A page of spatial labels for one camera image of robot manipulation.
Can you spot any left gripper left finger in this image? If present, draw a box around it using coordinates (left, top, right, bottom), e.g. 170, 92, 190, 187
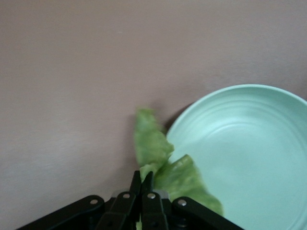
16, 170, 142, 230

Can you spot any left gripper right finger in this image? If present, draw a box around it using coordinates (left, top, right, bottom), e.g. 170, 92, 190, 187
141, 171, 245, 230

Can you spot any green lettuce leaf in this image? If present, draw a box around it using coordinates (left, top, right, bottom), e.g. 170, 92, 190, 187
133, 107, 225, 230

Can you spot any mint green plate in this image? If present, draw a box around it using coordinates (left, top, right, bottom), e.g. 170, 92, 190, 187
165, 83, 307, 230

